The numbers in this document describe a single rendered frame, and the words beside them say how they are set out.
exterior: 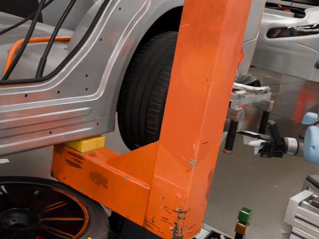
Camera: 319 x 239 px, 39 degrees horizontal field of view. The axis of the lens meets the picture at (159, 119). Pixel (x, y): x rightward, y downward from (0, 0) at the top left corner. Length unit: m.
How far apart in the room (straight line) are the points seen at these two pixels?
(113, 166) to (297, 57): 3.07
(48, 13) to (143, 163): 2.39
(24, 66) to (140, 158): 0.64
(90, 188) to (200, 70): 0.70
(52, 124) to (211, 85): 0.61
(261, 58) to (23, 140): 3.28
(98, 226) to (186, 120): 0.53
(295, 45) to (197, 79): 3.11
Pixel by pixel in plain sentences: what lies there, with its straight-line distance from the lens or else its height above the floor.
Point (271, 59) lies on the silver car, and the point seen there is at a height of 0.90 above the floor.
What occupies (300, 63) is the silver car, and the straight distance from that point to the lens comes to 4.56.
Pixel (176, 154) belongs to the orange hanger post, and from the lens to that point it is 1.52.
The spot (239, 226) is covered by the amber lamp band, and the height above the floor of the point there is 0.60.
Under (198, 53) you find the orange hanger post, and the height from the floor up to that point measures 1.19.
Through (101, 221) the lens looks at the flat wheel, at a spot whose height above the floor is 0.50.
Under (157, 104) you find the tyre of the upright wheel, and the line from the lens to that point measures 1.92.
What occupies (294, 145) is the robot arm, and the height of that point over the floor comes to 0.83.
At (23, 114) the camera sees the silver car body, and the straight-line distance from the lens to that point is 1.57.
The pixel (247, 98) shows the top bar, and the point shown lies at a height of 0.97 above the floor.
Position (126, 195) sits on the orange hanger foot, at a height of 0.61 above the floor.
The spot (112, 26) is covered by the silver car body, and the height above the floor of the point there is 1.19.
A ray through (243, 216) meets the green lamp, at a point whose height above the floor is 0.64.
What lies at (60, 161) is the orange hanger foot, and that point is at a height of 0.61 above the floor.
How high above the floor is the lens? 1.37
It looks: 16 degrees down
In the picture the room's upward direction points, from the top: 10 degrees clockwise
